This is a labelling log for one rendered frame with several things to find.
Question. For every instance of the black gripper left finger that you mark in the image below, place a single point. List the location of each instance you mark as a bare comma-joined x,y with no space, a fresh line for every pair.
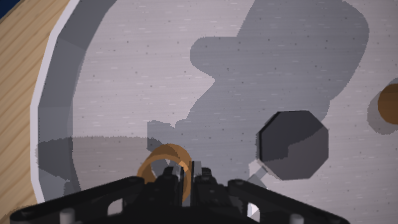
93,203

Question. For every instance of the bronze bushing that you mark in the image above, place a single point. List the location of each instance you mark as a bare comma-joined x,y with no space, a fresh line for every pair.
171,152
388,104

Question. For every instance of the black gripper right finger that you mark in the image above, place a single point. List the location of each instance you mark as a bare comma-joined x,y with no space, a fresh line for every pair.
274,208

